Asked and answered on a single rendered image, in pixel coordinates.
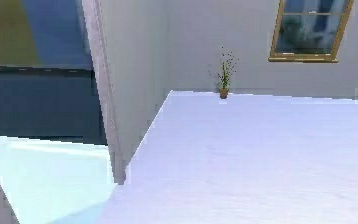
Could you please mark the green potted house plant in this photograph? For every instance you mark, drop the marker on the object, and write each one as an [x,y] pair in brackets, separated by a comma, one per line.
[224,78]

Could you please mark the large glass window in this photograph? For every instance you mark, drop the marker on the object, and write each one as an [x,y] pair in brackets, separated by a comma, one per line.
[40,66]

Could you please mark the wooden framed window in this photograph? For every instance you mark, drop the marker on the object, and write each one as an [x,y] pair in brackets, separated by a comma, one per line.
[309,31]

